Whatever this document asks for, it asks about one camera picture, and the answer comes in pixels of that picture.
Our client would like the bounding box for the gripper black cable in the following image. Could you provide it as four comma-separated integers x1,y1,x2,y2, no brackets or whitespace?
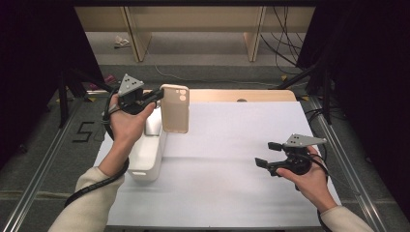
306,143,331,232
64,90,131,209

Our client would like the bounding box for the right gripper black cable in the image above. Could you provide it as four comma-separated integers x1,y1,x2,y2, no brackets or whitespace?
306,143,331,232

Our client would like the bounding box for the thin black cable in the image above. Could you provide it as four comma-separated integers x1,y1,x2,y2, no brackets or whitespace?
304,107,328,162

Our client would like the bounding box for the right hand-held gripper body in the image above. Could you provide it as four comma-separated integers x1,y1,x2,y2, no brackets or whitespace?
275,133,328,178

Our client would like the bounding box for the beige phone case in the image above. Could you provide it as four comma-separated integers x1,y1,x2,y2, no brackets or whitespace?
160,83,190,134

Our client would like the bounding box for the pink object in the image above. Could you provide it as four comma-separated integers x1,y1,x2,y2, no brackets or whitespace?
88,73,118,91

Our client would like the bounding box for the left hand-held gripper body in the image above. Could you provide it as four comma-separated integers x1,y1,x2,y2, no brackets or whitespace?
117,73,153,116

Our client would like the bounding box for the person's left hand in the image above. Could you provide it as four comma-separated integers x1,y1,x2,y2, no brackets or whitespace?
102,93,157,154

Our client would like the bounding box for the light wooden table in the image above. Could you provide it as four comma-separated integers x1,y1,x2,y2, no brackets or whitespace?
141,89,298,102

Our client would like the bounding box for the white floor cable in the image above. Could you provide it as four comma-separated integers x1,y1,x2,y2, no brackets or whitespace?
154,65,279,88

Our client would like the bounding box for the crumpled white paper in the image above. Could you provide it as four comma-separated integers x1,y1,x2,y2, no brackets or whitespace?
113,35,131,49

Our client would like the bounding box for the metal floor rail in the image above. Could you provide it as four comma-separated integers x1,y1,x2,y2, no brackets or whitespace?
0,91,90,232
307,95,388,232

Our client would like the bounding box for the white plastic box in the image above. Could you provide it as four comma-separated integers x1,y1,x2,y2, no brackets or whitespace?
127,104,168,184

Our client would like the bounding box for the light wooden shelf unit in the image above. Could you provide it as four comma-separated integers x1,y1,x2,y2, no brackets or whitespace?
75,6,316,63

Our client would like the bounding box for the black curtain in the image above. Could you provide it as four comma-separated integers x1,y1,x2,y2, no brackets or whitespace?
0,0,105,162
296,0,410,211

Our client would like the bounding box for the person's right hand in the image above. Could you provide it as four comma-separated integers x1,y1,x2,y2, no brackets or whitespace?
276,146,338,214

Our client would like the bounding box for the white table board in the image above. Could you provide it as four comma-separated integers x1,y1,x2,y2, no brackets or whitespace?
93,101,342,228

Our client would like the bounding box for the black metal stand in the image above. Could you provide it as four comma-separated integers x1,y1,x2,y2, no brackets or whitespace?
58,67,124,130
274,62,333,125

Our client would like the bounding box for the tangle of black floor cables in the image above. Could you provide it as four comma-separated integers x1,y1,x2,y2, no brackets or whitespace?
260,6,308,69

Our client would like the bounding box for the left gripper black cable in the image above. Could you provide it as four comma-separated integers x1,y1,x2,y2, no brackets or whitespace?
64,90,131,209

